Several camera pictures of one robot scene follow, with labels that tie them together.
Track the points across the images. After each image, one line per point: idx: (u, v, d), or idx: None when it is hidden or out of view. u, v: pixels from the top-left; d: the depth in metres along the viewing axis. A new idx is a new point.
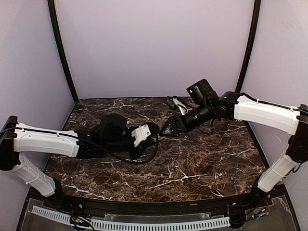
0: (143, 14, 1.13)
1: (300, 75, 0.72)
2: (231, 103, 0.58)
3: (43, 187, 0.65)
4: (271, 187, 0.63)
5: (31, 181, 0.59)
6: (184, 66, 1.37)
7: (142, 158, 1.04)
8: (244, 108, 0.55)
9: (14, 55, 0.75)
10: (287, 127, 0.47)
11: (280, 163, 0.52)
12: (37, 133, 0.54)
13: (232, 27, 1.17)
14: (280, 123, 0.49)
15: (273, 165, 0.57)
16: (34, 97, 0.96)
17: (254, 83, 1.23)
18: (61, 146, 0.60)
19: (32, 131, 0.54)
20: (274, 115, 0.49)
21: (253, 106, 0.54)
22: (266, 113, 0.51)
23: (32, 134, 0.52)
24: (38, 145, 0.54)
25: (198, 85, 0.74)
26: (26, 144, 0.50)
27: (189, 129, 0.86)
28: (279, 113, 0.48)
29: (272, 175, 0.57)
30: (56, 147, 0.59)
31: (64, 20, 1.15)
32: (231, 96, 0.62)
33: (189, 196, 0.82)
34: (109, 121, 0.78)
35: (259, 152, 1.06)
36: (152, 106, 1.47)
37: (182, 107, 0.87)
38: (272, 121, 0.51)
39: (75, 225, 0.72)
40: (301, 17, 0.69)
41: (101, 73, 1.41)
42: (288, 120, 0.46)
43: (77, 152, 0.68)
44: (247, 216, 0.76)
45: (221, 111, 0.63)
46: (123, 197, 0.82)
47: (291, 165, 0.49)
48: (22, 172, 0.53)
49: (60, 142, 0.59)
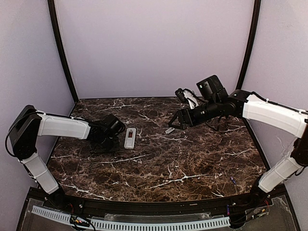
0: (143, 14, 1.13)
1: (299, 75, 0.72)
2: (240, 100, 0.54)
3: (47, 182, 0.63)
4: (272, 187, 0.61)
5: (39, 174, 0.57)
6: (184, 66, 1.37)
7: (142, 158, 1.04)
8: (253, 107, 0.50)
9: (14, 56, 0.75)
10: (295, 130, 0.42)
11: (282, 165, 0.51)
12: (57, 117, 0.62)
13: (231, 27, 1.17)
14: (287, 126, 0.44)
15: (275, 165, 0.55)
16: (35, 97, 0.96)
17: (254, 83, 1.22)
18: (75, 127, 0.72)
19: (53, 116, 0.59)
20: (281, 116, 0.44)
21: (263, 106, 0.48)
22: (274, 114, 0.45)
23: (53, 117, 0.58)
24: (57, 127, 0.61)
25: (208, 81, 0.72)
26: (48, 127, 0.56)
27: (195, 122, 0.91)
28: (287, 114, 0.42)
29: (275, 176, 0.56)
30: (71, 129, 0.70)
31: (64, 20, 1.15)
32: (240, 95, 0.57)
33: (189, 196, 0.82)
34: (116, 118, 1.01)
35: (259, 152, 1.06)
36: (152, 106, 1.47)
37: (192, 102, 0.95)
38: (279, 123, 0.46)
39: (75, 225, 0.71)
40: (300, 17, 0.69)
41: (100, 72, 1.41)
42: (296, 123, 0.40)
43: (88, 134, 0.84)
44: (247, 216, 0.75)
45: (229, 109, 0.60)
46: (123, 197, 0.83)
47: (294, 167, 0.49)
48: (33, 163, 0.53)
49: (74, 123, 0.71)
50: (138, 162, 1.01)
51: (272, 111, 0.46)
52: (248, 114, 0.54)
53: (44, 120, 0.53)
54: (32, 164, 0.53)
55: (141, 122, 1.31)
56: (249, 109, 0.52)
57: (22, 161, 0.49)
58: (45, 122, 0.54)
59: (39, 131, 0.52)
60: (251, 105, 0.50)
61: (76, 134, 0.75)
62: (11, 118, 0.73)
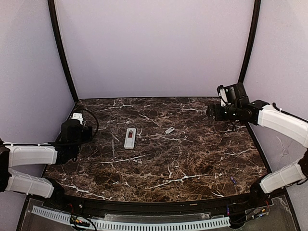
0: (143, 15, 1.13)
1: (299, 75, 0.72)
2: (257, 108, 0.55)
3: (41, 191, 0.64)
4: (271, 189, 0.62)
5: (28, 190, 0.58)
6: (184, 66, 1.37)
7: (142, 158, 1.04)
8: (268, 115, 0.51)
9: (14, 57, 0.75)
10: (302, 138, 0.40)
11: (287, 170, 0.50)
12: (25, 146, 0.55)
13: (231, 28, 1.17)
14: (296, 134, 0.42)
15: (281, 169, 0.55)
16: (34, 97, 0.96)
17: (254, 83, 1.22)
18: (43, 153, 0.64)
19: (21, 146, 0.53)
20: (289, 124, 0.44)
21: (276, 114, 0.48)
22: (285, 123, 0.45)
23: (21, 147, 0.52)
24: (26, 156, 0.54)
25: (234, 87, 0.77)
26: (18, 158, 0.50)
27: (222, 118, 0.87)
28: (295, 121, 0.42)
29: (277, 179, 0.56)
30: (40, 155, 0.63)
31: (64, 20, 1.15)
32: (258, 104, 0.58)
33: (189, 196, 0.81)
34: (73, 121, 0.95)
35: (259, 152, 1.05)
36: (152, 106, 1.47)
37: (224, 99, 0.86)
38: (289, 132, 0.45)
39: (75, 225, 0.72)
40: (300, 18, 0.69)
41: (100, 72, 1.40)
42: (302, 131, 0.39)
43: (57, 158, 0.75)
44: (247, 216, 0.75)
45: (246, 114, 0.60)
46: (123, 197, 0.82)
47: (297, 175, 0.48)
48: (18, 184, 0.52)
49: (42, 150, 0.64)
50: (138, 162, 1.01)
51: (284, 121, 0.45)
52: (262, 121, 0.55)
53: (13, 151, 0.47)
54: (18, 185, 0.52)
55: (141, 122, 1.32)
56: (263, 116, 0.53)
57: (5, 190, 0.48)
58: (15, 153, 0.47)
59: (10, 163, 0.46)
60: (265, 112, 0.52)
61: (45, 160, 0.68)
62: (10, 118, 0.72)
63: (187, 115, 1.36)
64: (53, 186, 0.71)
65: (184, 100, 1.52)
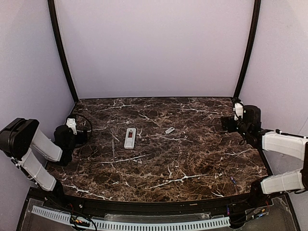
0: (143, 16, 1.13)
1: (299, 75, 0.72)
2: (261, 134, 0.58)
3: (44, 180, 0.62)
4: (270, 192, 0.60)
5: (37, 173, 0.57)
6: (184, 67, 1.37)
7: (142, 158, 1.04)
8: (270, 138, 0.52)
9: (15, 57, 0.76)
10: (300, 154, 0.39)
11: (288, 175, 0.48)
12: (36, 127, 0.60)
13: (231, 28, 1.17)
14: (293, 151, 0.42)
15: (283, 173, 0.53)
16: (35, 96, 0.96)
17: (254, 83, 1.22)
18: None
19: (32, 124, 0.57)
20: (287, 141, 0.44)
21: (276, 136, 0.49)
22: (284, 141, 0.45)
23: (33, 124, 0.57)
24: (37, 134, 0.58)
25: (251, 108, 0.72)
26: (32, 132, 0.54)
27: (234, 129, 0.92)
28: (291, 138, 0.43)
29: (278, 182, 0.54)
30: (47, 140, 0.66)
31: (64, 20, 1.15)
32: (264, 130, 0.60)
33: (189, 196, 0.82)
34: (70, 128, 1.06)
35: (259, 152, 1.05)
36: (152, 106, 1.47)
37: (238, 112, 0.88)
38: (287, 150, 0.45)
39: (75, 225, 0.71)
40: (300, 18, 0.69)
41: (100, 72, 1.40)
42: (298, 145, 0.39)
43: None
44: (247, 216, 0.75)
45: (252, 140, 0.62)
46: (123, 197, 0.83)
47: (296, 185, 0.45)
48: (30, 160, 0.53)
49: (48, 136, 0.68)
50: (138, 162, 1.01)
51: (282, 140, 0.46)
52: (265, 146, 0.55)
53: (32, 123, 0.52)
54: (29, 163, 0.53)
55: (141, 122, 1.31)
56: (266, 140, 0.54)
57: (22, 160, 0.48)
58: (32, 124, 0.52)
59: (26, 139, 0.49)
60: (267, 136, 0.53)
61: None
62: (10, 118, 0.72)
63: (187, 115, 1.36)
64: (54, 183, 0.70)
65: (184, 100, 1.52)
